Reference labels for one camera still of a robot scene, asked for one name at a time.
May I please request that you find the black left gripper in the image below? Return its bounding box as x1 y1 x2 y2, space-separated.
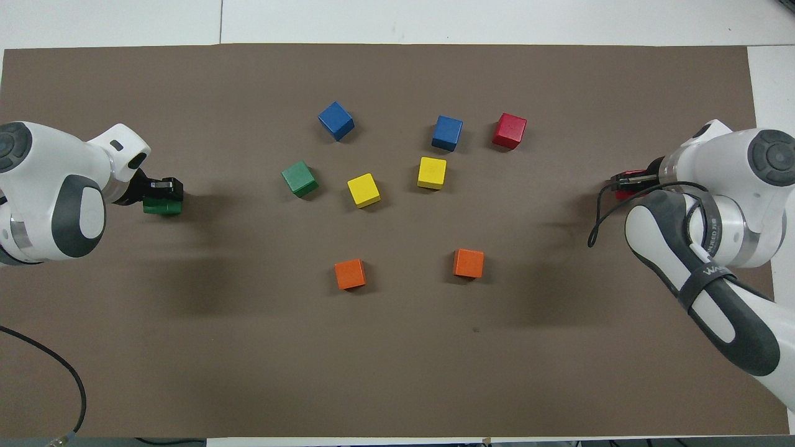
126 168 184 206

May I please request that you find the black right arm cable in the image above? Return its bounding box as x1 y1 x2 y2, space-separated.
587 181 712 248

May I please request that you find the red wooden cube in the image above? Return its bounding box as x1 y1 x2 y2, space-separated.
492 112 528 150
614 168 650 200

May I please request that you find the green wooden cube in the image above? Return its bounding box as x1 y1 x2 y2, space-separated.
281 160 319 199
143 196 183 217

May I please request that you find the brown table mat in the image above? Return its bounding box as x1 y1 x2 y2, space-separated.
0 43 789 438

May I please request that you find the blue wooden cube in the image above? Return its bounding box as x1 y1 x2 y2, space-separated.
318 101 355 142
432 115 464 153

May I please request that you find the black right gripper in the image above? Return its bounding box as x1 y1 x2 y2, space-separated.
611 156 666 190

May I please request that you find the yellow wooden cube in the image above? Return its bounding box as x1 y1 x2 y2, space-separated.
347 173 382 209
417 156 448 191

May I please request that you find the black velcro strap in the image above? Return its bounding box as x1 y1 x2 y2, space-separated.
677 264 740 311

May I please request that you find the orange wooden cube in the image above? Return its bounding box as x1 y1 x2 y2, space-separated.
453 248 485 279
334 258 367 291

